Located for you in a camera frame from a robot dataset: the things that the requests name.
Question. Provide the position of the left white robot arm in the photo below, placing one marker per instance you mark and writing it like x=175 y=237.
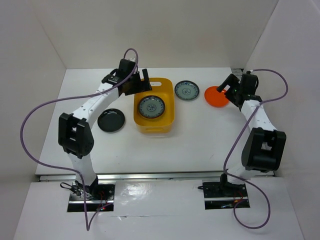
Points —
x=75 y=129

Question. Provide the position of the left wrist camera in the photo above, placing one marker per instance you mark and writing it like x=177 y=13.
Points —
x=134 y=60

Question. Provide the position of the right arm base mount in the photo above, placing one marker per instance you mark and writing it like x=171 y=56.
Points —
x=228 y=196

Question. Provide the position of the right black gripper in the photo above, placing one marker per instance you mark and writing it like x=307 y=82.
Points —
x=231 y=79

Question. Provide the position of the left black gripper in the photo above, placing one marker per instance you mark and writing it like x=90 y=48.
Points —
x=142 y=85

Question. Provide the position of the blue patterned plate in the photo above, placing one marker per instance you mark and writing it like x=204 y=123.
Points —
x=151 y=107
x=186 y=90

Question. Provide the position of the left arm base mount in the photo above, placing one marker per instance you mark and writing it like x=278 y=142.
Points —
x=102 y=199

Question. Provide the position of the yellow plastic bin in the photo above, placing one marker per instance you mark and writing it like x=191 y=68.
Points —
x=163 y=88

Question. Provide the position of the left black plate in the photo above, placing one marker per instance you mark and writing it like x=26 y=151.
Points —
x=111 y=120

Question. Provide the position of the right orange plate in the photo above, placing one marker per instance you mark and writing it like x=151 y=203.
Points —
x=214 y=98

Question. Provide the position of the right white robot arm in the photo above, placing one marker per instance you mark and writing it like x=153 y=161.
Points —
x=264 y=147

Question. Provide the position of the aluminium front rail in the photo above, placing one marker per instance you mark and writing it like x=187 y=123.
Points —
x=190 y=175

